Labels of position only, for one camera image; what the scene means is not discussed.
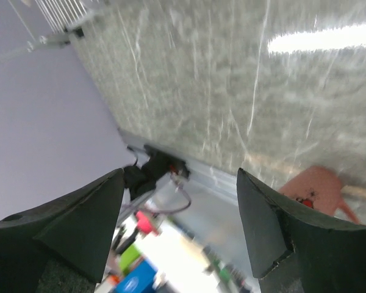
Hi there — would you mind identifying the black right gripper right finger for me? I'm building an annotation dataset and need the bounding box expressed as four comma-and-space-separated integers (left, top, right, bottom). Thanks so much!
237, 169, 366, 292

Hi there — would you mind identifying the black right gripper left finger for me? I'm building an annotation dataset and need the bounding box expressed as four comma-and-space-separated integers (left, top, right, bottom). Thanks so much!
0, 169, 124, 292

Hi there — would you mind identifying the aluminium front rail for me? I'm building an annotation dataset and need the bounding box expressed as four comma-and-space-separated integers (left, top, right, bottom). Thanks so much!
118, 128, 238, 206

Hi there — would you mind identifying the silver wire dish rack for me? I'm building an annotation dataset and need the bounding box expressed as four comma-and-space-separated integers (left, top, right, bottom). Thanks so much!
0, 0, 110, 68

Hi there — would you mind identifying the pink cup with red handle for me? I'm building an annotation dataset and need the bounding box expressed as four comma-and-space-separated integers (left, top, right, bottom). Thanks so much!
278, 166, 360, 224

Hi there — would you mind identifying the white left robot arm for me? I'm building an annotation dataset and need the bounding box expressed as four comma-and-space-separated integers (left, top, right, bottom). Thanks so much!
123, 165, 156, 201

